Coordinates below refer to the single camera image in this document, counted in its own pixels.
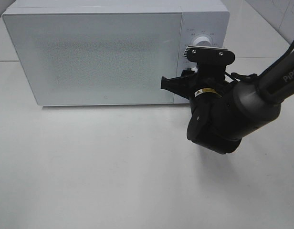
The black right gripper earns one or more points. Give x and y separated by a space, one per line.
206 76

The white microwave door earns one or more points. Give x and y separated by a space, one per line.
94 59

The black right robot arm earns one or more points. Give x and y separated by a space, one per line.
225 107

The upper white microwave knob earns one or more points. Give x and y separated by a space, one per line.
202 40

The white microwave oven body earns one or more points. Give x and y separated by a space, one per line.
198 17

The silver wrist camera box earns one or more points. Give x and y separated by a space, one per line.
209 55

